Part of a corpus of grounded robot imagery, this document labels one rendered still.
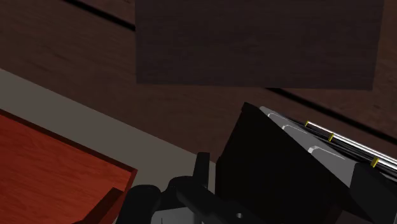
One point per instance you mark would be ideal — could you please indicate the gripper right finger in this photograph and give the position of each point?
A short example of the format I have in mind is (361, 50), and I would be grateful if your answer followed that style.
(377, 198)

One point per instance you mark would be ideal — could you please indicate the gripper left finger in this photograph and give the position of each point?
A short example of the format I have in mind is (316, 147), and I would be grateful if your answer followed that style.
(201, 198)

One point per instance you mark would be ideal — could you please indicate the black and grey appliance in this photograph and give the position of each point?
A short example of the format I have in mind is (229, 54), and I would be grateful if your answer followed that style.
(273, 173)

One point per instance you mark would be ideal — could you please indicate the red wooden tray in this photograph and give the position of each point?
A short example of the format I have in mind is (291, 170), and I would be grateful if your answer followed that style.
(46, 173)

